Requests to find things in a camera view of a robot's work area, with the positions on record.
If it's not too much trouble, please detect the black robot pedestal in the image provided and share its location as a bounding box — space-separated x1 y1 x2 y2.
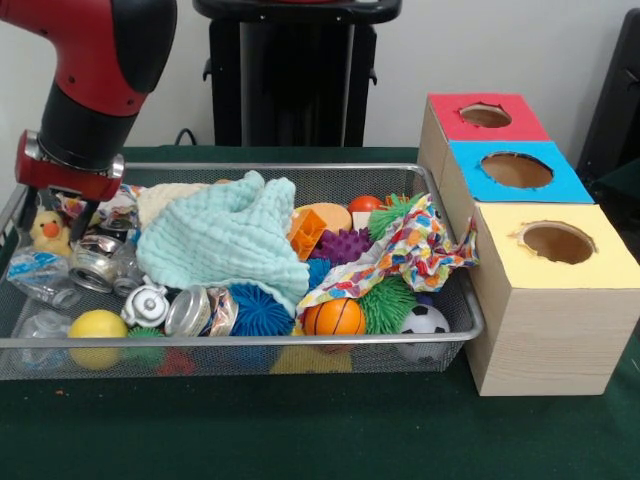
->
192 0 404 148

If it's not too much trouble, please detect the mint green waffle cloth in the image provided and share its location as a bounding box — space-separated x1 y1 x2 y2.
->
135 169 311 317

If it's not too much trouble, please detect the yellow ball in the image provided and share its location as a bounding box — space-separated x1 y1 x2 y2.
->
68 309 130 371

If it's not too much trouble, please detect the clear mesh bin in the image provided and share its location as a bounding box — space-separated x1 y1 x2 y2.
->
0 162 485 381

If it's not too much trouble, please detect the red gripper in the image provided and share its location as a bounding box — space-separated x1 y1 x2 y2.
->
13 129 125 244

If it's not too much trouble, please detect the dark green tablecloth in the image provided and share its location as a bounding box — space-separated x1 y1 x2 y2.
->
0 145 640 480
589 159 640 241

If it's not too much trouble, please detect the colourful patterned cloth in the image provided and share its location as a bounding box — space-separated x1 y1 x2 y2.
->
297 192 480 319
49 182 147 232

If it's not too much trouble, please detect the orange toy basketball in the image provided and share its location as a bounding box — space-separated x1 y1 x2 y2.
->
302 298 368 337

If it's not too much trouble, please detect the black stand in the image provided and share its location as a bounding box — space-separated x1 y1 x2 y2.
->
574 7 640 174

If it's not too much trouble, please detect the purple spiky ball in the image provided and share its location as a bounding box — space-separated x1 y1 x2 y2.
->
309 227 374 264

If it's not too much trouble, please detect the wooden three-hole box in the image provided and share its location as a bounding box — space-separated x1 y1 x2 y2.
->
417 92 627 397

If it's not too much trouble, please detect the toy soccer ball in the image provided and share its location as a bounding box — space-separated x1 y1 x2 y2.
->
397 303 451 364

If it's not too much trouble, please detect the green koosh ball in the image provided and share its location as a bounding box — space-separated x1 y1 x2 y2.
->
357 276 419 335

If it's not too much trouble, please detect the yellow duck plush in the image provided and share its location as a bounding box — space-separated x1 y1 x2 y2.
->
28 209 74 257

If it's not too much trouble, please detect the cream waffle cloth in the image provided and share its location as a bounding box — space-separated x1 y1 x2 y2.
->
135 182 211 231

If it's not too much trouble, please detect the blue spiky ball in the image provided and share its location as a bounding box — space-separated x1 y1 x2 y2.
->
227 283 296 337

